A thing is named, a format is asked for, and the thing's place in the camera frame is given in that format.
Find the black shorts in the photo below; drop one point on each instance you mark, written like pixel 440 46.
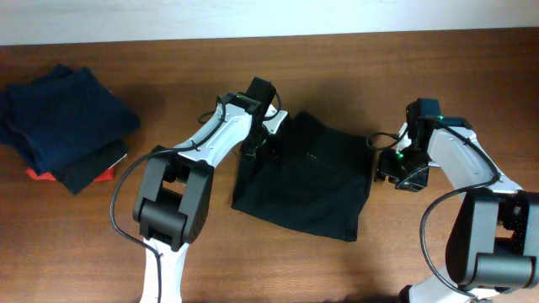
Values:
pixel 313 179

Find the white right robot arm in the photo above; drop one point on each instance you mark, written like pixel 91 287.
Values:
pixel 493 246

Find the folded navy blue garment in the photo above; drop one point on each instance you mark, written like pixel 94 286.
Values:
pixel 61 117

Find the folded red garment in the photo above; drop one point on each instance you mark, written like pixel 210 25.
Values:
pixel 40 175

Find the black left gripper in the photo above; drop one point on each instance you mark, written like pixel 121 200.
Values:
pixel 270 152

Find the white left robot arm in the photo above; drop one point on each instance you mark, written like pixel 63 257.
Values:
pixel 174 196

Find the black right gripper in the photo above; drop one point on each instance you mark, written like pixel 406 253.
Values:
pixel 385 167

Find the folded black garment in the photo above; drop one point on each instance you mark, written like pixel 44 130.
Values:
pixel 97 166

